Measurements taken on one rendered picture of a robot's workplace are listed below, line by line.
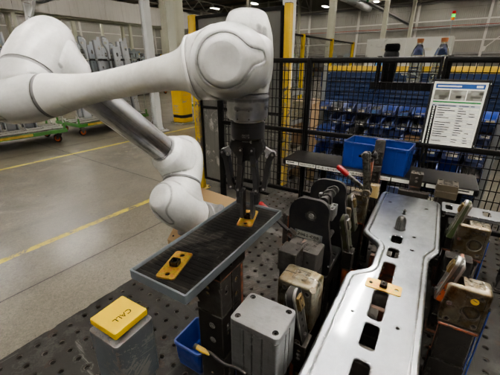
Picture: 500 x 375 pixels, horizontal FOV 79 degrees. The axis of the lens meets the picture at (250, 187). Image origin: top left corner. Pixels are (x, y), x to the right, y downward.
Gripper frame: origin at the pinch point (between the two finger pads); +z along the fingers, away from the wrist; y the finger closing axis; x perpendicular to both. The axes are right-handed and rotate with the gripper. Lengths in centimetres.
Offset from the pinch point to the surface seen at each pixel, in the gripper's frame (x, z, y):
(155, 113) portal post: 594, 78, -357
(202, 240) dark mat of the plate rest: -12.2, 4.1, -7.6
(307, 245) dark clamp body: 4.0, 12.4, 15.1
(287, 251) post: -3.2, 10.4, 10.5
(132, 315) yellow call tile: -34.7, 4.1, -10.4
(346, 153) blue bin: 90, 11, 30
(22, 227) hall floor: 145, 120, -265
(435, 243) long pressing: 26, 20, 54
